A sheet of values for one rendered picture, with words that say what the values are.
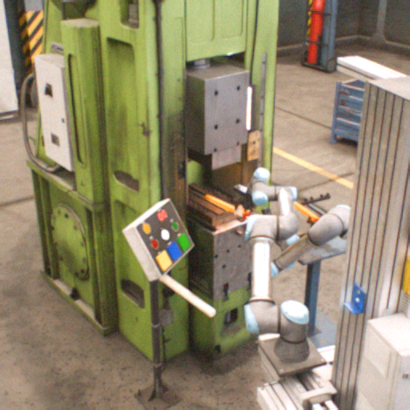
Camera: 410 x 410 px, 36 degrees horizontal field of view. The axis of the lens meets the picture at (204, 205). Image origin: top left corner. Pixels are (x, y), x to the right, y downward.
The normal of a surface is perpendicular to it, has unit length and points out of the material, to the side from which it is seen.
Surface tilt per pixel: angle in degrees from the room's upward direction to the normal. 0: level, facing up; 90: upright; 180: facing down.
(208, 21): 90
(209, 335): 90
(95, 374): 0
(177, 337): 90
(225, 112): 90
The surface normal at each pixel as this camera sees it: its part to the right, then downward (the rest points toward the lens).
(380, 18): -0.82, 0.26
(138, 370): 0.00, -0.90
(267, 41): 0.62, 0.35
